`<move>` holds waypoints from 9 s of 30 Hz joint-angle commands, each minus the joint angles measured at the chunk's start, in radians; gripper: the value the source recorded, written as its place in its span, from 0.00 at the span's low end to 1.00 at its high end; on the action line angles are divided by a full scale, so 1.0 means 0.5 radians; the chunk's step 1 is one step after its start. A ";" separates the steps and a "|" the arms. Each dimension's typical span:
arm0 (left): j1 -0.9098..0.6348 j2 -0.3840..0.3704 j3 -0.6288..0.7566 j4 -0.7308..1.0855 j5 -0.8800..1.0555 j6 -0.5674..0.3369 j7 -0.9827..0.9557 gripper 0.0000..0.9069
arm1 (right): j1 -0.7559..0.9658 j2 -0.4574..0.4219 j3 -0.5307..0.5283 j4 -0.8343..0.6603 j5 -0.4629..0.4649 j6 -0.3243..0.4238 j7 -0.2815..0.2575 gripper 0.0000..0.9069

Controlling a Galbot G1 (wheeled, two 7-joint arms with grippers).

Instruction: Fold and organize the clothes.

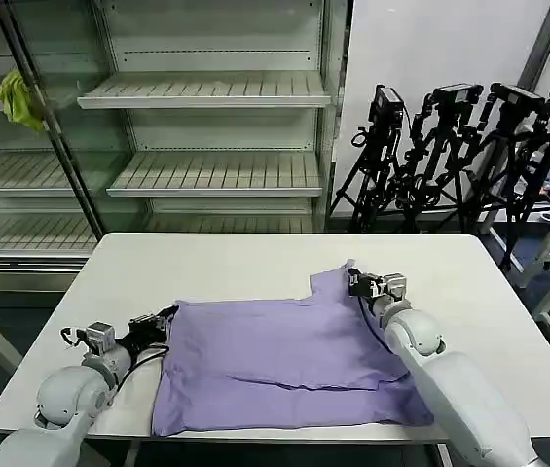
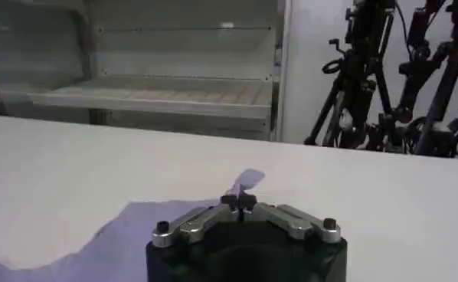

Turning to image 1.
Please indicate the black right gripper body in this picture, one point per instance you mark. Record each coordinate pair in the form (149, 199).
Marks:
(372, 285)

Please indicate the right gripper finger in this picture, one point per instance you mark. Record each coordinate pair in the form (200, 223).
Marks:
(354, 275)
(354, 289)

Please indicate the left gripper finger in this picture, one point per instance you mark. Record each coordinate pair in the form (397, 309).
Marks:
(162, 327)
(168, 311)

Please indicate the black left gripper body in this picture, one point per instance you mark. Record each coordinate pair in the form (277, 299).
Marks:
(140, 333)

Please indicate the purple shirt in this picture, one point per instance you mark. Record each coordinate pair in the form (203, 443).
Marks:
(279, 355)

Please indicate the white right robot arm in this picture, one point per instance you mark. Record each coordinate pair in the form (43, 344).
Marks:
(450, 379)

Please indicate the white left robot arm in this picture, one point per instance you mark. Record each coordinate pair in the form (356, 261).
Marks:
(75, 389)

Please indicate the glass-fronted shelf unit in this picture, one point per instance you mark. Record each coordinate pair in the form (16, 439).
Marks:
(21, 194)

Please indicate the open white shelf unit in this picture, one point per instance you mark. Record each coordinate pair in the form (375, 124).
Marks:
(216, 121)

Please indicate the green cloth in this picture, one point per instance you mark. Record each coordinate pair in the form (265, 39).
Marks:
(19, 102)

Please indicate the grey metal post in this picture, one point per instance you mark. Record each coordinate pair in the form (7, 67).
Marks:
(542, 44)

